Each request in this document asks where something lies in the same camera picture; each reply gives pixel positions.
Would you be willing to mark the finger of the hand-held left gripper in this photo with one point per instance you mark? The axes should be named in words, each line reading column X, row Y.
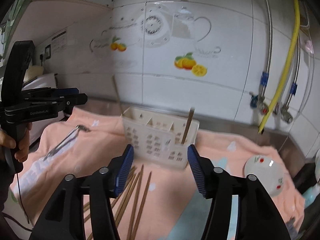
column 75, row 99
column 67, row 91

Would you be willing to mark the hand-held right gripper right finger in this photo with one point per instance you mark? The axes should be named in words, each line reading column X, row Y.
column 197, row 173

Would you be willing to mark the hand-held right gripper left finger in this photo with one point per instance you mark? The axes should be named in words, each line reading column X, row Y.
column 125, row 172

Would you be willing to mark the pile of wooden chopsticks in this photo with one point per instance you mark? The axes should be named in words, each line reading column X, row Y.
column 132, row 192

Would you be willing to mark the metal ladle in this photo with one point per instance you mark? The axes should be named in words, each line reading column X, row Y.
column 80, row 128

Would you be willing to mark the cream plastic utensil holder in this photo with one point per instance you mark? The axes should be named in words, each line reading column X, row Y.
column 155, row 140

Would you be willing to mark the brown wooden chopstick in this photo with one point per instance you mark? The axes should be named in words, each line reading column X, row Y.
column 187, row 127

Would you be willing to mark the person's left hand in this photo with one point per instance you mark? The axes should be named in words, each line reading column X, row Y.
column 8, row 142

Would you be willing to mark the peach printed towel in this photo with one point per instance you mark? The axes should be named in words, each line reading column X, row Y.
column 165, row 180

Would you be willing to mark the white instruction sticker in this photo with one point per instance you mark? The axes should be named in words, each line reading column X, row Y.
column 60, row 40

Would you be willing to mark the white cherry print bowl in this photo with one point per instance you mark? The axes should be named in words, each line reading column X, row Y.
column 265, row 175

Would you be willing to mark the steel valve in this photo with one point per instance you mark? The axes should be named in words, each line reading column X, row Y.
column 285, row 113

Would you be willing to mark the grey rag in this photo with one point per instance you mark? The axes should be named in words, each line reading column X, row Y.
column 291, row 226

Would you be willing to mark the light blue bottle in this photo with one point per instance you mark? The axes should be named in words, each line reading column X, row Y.
column 311, row 196

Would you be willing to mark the white container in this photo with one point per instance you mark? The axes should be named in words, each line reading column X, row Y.
column 317, row 165

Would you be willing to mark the clear plastic tube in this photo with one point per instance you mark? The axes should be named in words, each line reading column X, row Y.
column 312, row 80

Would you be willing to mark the pink tag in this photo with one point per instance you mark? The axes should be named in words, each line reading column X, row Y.
column 309, row 46

